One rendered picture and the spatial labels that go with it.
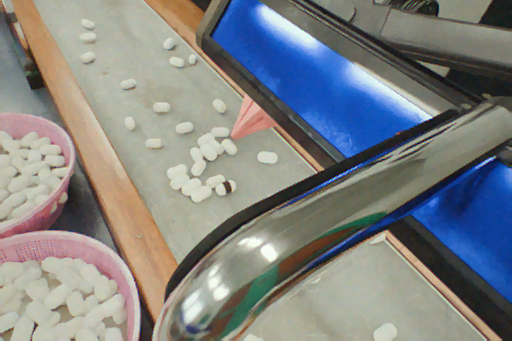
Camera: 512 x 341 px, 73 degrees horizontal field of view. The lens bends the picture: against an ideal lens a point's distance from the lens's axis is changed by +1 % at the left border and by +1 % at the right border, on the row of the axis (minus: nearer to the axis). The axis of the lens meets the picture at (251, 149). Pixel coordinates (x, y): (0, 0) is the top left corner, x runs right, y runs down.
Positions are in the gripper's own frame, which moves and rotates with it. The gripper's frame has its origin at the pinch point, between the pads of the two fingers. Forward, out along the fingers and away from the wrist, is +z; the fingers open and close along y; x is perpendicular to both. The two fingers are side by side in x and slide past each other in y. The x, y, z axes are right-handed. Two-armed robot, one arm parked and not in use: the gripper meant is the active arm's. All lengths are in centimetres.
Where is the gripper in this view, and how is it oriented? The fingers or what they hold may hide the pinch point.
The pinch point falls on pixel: (236, 134)
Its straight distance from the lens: 56.3
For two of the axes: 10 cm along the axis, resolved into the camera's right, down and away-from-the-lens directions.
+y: 5.6, 6.3, -5.5
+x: 4.2, 3.6, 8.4
